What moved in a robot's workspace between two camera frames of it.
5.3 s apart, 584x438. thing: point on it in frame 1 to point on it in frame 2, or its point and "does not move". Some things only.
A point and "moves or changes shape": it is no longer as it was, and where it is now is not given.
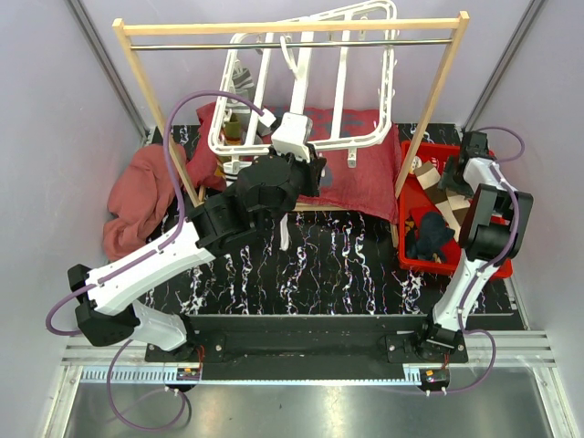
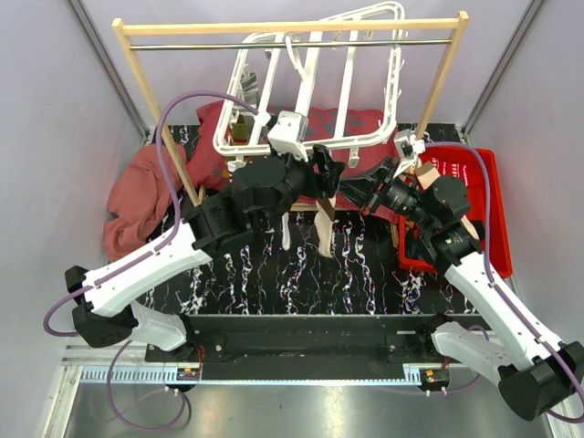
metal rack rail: (287, 44) does not move
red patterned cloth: (355, 167) does not move
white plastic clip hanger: (302, 78) moves or changes shape
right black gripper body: (450, 181) to (371, 195)
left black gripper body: (305, 179) to (318, 184)
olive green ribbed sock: (233, 127) moves or changes shape
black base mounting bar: (303, 347) does not move
